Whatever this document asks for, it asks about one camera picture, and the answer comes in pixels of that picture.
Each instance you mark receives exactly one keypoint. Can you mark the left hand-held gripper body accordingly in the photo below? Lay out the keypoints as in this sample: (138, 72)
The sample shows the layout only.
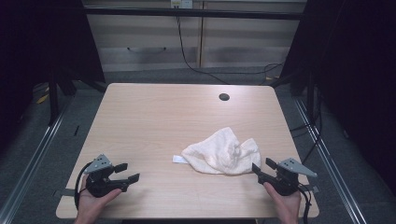
(99, 183)

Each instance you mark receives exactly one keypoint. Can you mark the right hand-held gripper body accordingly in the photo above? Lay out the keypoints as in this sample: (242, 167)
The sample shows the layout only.
(285, 182)

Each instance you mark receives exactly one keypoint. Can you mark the white towel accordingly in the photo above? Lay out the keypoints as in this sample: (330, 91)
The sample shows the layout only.
(221, 154)

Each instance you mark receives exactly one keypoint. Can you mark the person's left hand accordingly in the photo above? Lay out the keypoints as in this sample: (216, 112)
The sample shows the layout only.
(90, 207)

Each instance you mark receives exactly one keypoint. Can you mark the person's right hand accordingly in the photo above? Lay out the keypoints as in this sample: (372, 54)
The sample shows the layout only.
(288, 208)

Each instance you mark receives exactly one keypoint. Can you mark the black metal stand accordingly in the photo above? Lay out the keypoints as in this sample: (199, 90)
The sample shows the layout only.
(53, 99)

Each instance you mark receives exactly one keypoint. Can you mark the yellow floor tape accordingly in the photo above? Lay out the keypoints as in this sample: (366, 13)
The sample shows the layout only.
(42, 99)

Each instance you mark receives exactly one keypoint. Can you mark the black curtain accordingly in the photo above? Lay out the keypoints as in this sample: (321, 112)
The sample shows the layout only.
(358, 77)
(37, 40)

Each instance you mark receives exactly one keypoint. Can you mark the black horizontal metal bar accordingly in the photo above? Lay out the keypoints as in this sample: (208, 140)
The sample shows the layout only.
(186, 13)

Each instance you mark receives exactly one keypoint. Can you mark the metal floor rail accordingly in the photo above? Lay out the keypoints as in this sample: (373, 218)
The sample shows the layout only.
(330, 161)
(31, 161)

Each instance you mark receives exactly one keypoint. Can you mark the white wall socket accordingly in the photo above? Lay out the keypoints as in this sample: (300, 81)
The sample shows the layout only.
(181, 3)

